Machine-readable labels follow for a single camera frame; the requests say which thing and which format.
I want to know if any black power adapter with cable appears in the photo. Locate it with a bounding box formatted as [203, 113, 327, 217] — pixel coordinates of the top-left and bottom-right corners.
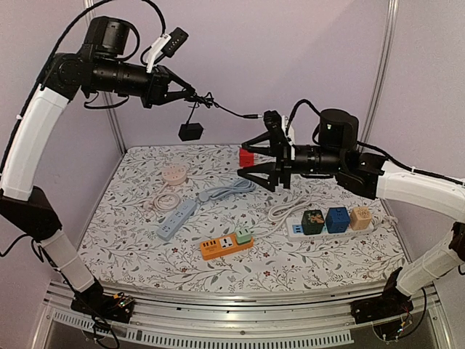
[178, 92, 263, 142]

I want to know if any dark green cube socket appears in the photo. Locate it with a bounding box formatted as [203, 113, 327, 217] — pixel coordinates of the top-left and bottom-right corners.
[301, 209, 325, 236]

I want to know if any white multicolour power strip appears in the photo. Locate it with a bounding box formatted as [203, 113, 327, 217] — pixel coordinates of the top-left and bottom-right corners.
[285, 214, 399, 241]

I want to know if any green plug adapter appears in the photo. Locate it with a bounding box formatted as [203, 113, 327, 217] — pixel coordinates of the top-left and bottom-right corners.
[235, 228, 252, 245]

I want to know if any orange power strip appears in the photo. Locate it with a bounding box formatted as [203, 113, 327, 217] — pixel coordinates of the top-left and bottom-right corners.
[200, 234, 254, 260]

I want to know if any blue cube socket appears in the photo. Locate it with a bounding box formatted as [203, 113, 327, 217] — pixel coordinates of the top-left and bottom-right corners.
[325, 207, 350, 234]

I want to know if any beige cube socket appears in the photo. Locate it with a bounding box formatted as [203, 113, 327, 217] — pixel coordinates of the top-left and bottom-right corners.
[350, 206, 372, 230]

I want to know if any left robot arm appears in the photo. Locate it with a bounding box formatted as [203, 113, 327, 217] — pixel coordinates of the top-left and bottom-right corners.
[1, 16, 195, 323]

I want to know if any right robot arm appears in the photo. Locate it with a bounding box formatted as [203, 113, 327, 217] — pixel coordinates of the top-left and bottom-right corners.
[238, 99, 464, 324]

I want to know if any red cube socket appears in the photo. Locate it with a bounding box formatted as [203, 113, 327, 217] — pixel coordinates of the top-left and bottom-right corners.
[238, 148, 257, 168]

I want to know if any pink round power strip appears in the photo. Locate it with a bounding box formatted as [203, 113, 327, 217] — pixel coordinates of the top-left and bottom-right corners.
[142, 164, 187, 213]

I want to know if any light blue power strip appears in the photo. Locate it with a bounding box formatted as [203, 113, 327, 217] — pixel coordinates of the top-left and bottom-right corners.
[156, 179, 256, 241]

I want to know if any floral table mat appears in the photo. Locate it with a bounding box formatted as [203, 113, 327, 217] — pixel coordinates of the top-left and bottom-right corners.
[78, 145, 406, 293]

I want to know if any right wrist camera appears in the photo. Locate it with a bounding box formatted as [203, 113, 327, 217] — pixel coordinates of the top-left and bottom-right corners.
[263, 111, 295, 151]

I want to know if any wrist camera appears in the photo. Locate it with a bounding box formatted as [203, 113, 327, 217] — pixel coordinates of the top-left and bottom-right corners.
[263, 111, 295, 151]
[140, 27, 189, 73]

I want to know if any white coiled cable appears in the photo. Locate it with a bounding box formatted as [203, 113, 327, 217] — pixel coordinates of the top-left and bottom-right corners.
[264, 194, 315, 228]

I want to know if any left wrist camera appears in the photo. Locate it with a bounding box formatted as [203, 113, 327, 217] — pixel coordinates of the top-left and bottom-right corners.
[140, 27, 189, 73]

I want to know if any left aluminium frame post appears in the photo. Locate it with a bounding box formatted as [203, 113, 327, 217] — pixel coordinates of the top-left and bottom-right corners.
[82, 0, 127, 156]

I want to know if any aluminium frame post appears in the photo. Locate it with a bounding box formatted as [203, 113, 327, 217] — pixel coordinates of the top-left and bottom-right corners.
[82, 0, 127, 156]
[360, 0, 400, 143]

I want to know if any front aluminium rail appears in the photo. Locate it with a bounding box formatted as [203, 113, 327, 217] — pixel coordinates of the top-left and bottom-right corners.
[31, 279, 451, 349]

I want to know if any right aluminium frame post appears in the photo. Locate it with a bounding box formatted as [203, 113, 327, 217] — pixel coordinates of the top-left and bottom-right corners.
[360, 0, 400, 143]

